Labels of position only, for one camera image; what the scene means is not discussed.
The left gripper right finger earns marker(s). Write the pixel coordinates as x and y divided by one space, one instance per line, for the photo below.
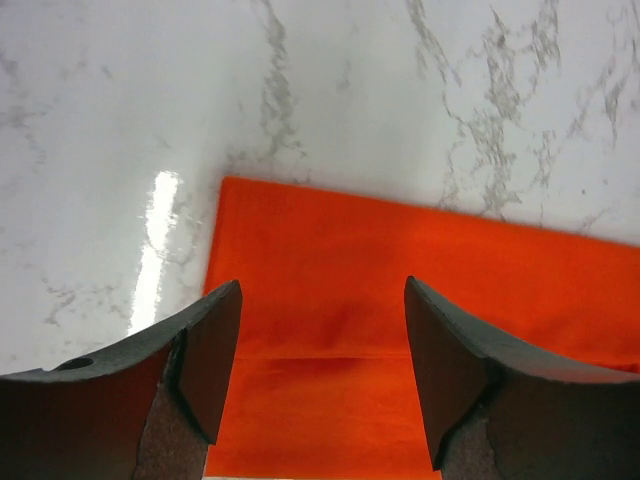
497 407

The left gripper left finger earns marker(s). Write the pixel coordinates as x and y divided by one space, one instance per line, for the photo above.
146 407

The orange t-shirt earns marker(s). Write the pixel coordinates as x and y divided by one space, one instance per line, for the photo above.
322 383

